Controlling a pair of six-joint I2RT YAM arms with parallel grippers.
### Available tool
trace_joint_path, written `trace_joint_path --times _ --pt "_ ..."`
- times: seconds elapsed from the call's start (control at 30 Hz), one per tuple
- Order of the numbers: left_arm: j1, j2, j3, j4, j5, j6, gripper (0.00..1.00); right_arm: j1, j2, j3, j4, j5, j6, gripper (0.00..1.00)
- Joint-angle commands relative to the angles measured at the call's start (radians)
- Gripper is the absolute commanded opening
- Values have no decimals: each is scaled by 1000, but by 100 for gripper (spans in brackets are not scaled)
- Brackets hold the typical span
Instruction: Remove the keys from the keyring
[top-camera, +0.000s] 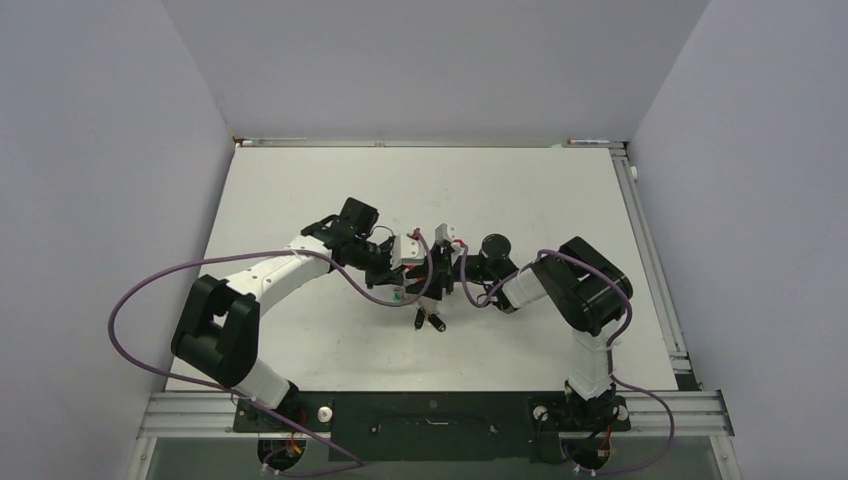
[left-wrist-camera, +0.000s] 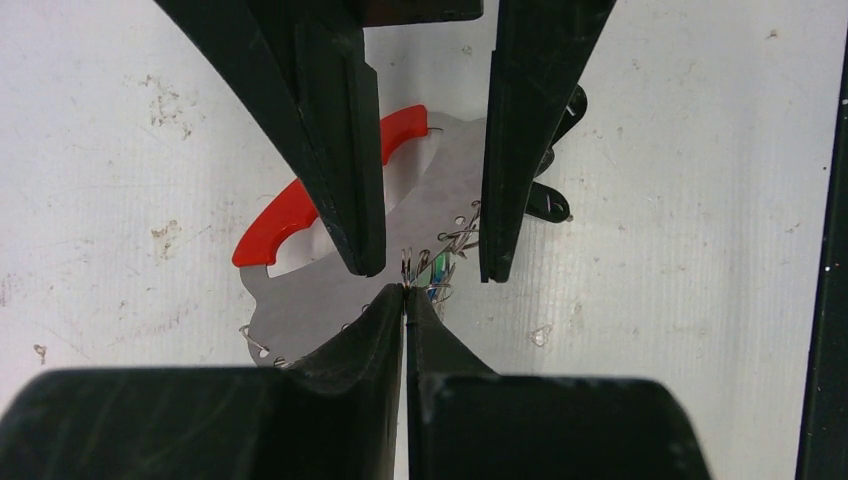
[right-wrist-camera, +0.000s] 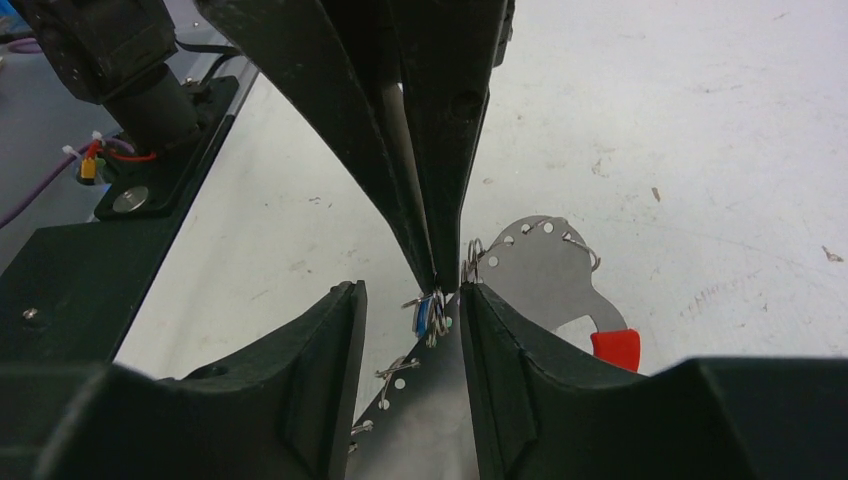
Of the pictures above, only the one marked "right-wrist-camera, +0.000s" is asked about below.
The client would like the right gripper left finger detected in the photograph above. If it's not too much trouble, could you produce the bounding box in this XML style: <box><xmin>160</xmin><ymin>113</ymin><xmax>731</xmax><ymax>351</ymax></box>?
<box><xmin>1</xmin><ymin>281</ymin><xmax>367</xmax><ymax>479</ymax></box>

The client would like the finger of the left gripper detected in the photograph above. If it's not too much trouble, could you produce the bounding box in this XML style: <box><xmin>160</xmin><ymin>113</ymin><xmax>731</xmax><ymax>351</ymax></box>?
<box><xmin>196</xmin><ymin>1</ymin><xmax>435</xmax><ymax>292</ymax></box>
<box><xmin>390</xmin><ymin>0</ymin><xmax>515</xmax><ymax>293</ymax></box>

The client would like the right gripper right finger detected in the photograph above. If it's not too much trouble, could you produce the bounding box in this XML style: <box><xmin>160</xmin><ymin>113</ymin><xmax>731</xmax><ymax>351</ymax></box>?
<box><xmin>460</xmin><ymin>284</ymin><xmax>847</xmax><ymax>479</ymax></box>

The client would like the metal key holder red handle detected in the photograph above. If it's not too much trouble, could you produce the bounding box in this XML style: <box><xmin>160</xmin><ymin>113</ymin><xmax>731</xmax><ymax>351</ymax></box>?
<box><xmin>345</xmin><ymin>215</ymin><xmax>641</xmax><ymax>479</ymax></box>

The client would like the blue key tag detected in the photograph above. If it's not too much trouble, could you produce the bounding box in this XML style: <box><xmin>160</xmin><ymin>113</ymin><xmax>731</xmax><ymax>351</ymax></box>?
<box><xmin>412</xmin><ymin>296</ymin><xmax>434</xmax><ymax>338</ymax></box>

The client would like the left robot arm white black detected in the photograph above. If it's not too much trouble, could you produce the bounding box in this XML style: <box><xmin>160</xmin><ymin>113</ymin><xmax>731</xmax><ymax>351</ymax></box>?
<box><xmin>14</xmin><ymin>1</ymin><xmax>515</xmax><ymax>293</ymax></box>

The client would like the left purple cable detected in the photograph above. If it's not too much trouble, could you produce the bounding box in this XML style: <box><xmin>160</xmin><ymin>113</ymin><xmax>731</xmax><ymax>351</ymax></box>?
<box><xmin>0</xmin><ymin>36</ymin><xmax>136</xmax><ymax>231</ymax></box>

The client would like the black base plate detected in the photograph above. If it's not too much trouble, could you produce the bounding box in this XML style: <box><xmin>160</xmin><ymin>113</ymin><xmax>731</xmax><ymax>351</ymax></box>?
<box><xmin>1</xmin><ymin>76</ymin><xmax>240</xmax><ymax>363</ymax></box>

